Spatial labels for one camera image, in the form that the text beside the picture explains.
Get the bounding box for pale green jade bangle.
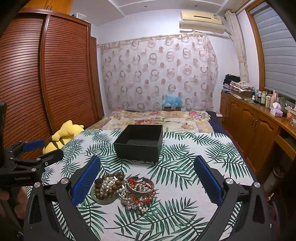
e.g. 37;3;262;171
90;185;119;205

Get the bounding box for brown wooden bead bracelet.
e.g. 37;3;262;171
94;172;125;200

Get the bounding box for white pearl necklace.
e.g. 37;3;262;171
98;174;149;214

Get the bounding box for red cord bracelet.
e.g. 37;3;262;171
127;178;157;204

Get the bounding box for silver bangle bracelets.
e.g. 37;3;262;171
125;177;156;197

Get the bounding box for black open jewelry box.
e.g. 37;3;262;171
113;125;163;163

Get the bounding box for person's left hand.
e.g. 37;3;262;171
11;186;29;219

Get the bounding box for yellow plush toy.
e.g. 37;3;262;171
42;120;84;154

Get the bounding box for brown louvered wardrobe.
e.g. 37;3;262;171
1;9;104;147

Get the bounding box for palm leaf print bedspread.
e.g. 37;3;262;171
42;130;253;240

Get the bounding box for wooden sideboard cabinet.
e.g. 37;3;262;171
220;92;295;183

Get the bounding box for pink tissue box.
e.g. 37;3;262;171
270;102;283;117

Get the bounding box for floral quilt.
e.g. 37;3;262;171
88;110;214;133

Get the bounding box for bottles on sideboard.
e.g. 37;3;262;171
251;89;286;109

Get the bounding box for circle patterned curtain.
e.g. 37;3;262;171
101;33;218;112

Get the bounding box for stack of folded clothes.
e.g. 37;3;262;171
222;74;255;99

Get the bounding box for blue plush toy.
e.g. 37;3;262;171
162;95;182;108

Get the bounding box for grey window blind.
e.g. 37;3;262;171
250;2;296;99

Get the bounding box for beige wall air conditioner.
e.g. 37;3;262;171
179;10;225;34

